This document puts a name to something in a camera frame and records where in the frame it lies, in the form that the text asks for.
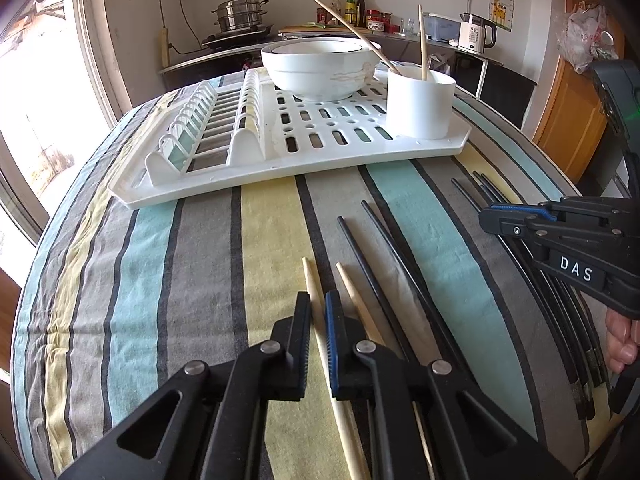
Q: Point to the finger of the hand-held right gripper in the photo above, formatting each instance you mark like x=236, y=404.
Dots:
x=525, y=210
x=520, y=232

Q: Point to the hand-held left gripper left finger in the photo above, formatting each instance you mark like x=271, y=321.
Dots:
x=302, y=350

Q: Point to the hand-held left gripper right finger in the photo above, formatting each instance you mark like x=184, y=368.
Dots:
x=331, y=350

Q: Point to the white utensil cup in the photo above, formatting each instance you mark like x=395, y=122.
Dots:
x=420, y=110

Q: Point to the person's right hand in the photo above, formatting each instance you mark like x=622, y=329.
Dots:
x=625, y=345

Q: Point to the wooden door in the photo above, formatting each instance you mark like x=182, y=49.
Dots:
x=565, y=125

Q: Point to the white electric kettle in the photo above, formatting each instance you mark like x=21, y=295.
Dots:
x=472, y=35

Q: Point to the hanging plastic bags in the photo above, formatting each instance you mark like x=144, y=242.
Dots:
x=580, y=35

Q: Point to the clear storage box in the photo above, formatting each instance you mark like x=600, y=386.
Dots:
x=442, y=27

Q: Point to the white plastic dish rack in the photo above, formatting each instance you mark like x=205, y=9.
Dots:
x=320, y=140

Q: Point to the drinking glass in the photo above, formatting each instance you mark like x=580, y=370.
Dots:
x=411, y=26

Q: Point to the red tin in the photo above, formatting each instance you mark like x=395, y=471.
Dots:
x=387, y=18

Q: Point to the patterned ceramic jar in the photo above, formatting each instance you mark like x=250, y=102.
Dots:
x=376, y=26

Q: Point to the red-lidded jar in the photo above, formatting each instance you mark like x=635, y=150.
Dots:
x=373, y=15

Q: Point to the large white bowl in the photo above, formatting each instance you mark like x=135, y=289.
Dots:
x=310, y=82

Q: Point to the dark sauce bottle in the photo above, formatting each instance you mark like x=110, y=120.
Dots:
x=362, y=10

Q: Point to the yellow-label oil bottle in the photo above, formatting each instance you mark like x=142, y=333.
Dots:
x=351, y=10

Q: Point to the clear glass bottle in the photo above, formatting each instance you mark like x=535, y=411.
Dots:
x=336, y=12

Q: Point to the red sauce jar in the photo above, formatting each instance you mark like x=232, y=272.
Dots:
x=321, y=16

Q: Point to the wooden cutting board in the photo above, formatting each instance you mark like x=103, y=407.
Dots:
x=300, y=28

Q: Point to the metal shelf unit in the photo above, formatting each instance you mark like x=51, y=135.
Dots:
x=200, y=67

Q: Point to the black cooktop stove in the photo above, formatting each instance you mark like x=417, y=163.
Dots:
x=235, y=37

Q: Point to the tan power strip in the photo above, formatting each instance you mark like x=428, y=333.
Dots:
x=164, y=47

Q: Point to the stainless steel steamer pot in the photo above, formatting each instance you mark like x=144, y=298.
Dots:
x=240, y=15

